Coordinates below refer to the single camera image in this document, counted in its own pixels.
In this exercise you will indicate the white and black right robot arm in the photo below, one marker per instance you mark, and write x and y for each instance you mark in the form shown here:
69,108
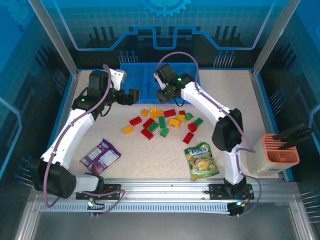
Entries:
205,100

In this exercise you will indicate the beige and orange knife block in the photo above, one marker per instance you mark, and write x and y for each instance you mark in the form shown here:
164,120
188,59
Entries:
260,160

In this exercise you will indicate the orange lego brick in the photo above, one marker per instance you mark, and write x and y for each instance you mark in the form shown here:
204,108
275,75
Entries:
159,113
145,112

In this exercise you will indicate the purple candy bag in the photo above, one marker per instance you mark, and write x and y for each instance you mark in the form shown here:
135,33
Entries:
100,156

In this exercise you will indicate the long green lego brick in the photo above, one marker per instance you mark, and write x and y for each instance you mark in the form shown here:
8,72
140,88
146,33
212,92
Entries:
162,122

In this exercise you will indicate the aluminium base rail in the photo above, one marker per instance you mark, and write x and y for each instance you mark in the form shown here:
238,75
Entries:
162,190

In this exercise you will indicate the aluminium frame post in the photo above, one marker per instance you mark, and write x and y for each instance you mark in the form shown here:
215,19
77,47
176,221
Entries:
271,37
55,37

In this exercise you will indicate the yellow sloped lego brick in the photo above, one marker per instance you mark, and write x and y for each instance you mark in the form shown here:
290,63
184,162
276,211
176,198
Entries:
128,129

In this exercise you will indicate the small red lego brick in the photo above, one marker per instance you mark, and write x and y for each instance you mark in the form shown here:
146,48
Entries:
182,112

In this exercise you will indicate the blue divided sorting tray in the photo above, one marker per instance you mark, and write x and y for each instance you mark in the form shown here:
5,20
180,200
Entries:
135,75

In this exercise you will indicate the small controller board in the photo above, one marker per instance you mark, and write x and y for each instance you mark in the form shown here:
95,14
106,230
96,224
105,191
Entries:
236,207
92,204

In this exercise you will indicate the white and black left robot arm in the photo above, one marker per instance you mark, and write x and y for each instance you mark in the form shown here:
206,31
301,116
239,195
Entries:
70,135

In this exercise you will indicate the green Fox's candy bag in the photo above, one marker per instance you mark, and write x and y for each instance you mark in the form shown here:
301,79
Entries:
201,162

